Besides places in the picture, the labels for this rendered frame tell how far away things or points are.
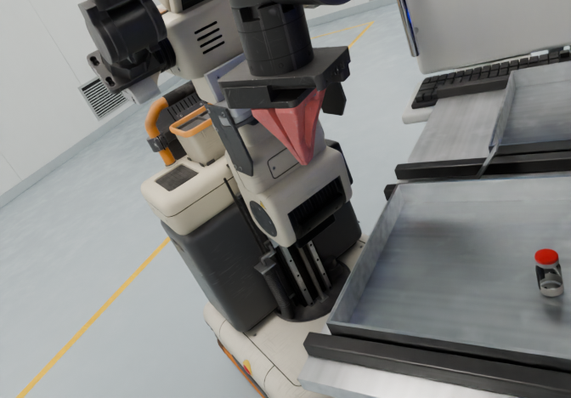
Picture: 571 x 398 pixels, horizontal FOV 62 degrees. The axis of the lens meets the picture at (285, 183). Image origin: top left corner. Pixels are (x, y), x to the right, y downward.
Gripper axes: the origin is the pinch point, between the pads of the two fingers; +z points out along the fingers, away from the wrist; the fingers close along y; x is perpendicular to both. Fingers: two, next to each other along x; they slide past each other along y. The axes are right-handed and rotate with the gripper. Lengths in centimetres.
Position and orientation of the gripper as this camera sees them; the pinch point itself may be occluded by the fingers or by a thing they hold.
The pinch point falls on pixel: (305, 154)
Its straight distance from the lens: 45.5
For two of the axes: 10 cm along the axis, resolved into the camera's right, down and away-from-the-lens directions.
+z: 2.4, 8.3, 5.1
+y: 8.6, 0.6, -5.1
